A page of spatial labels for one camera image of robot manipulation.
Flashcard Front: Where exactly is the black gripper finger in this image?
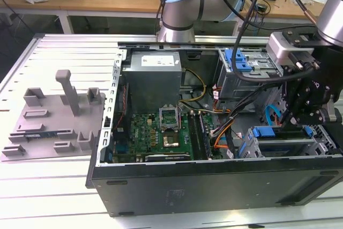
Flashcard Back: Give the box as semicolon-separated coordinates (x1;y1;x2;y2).
280;78;309;131

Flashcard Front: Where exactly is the CPU socket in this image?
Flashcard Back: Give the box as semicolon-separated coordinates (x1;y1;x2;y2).
160;130;179;149

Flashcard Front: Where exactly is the grey disk bay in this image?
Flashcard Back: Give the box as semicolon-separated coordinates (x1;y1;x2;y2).
237;124;337;159

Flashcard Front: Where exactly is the grey power supply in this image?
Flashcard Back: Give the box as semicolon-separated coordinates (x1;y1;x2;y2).
122;51;184;106

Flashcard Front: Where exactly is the metal socket cover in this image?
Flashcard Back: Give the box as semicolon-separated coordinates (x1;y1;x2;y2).
159;104;180;132

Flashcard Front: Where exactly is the orange flat wire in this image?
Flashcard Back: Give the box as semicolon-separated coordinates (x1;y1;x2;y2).
213;125;236;150

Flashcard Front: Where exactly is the green motherboard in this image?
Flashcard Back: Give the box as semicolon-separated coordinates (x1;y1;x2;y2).
111;112;223;161

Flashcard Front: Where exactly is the hard disk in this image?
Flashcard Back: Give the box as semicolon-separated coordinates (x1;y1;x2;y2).
238;125;314;158

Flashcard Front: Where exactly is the yellow wire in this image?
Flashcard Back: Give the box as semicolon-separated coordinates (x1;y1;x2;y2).
178;68;207;104

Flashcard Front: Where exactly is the grey parts rack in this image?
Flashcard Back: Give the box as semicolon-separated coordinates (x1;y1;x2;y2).
1;69;107;162

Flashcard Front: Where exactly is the graphics card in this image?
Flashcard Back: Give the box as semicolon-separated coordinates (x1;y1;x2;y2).
144;153;191;162

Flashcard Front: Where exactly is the black cable bundle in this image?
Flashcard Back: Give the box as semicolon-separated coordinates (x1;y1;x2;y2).
227;80;284;122

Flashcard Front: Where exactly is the RAM stick in slot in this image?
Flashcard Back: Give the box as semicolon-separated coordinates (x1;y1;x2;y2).
197;112;210;160

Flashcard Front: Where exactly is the blue data wire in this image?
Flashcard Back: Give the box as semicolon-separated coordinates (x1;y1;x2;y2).
265;104;284;127

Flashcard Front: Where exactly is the black camera cable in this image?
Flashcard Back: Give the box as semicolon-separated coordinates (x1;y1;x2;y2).
232;0;316;82

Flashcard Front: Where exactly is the RAM stick on rack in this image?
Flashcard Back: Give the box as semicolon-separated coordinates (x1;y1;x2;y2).
24;131;58;138

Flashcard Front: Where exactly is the grey optical drive cage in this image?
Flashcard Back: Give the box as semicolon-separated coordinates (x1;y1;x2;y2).
216;48;284;101

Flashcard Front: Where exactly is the black PC case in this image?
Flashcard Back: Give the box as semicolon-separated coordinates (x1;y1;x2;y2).
85;36;343;217

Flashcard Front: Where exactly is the empty black RAM slot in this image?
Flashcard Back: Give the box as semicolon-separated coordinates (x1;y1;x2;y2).
187;111;200;160

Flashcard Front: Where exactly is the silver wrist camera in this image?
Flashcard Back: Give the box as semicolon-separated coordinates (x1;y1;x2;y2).
267;32;321;66

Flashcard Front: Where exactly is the blue drive latch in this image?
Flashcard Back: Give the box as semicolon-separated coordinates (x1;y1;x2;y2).
225;49;252;72

